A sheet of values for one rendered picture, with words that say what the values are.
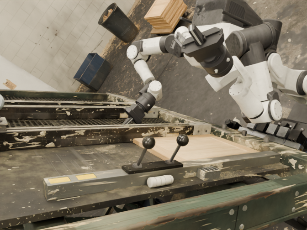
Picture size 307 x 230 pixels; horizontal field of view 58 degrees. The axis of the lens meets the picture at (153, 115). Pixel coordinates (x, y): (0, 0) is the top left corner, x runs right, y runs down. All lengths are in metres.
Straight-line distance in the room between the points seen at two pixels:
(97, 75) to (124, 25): 1.07
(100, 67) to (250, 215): 4.88
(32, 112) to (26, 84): 3.18
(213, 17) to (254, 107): 0.44
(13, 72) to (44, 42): 1.64
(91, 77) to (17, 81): 1.33
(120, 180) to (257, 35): 0.71
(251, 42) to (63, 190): 0.81
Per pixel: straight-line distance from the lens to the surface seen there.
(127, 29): 5.59
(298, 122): 2.24
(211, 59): 0.85
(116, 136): 1.24
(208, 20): 1.29
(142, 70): 1.57
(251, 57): 1.11
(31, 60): 6.22
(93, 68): 5.42
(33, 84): 4.84
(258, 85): 1.12
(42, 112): 1.67
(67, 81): 6.39
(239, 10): 1.31
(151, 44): 1.53
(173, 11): 4.45
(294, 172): 1.30
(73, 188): 0.76
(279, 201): 0.90
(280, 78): 1.59
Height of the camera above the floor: 2.00
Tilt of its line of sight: 33 degrees down
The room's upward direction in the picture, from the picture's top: 54 degrees counter-clockwise
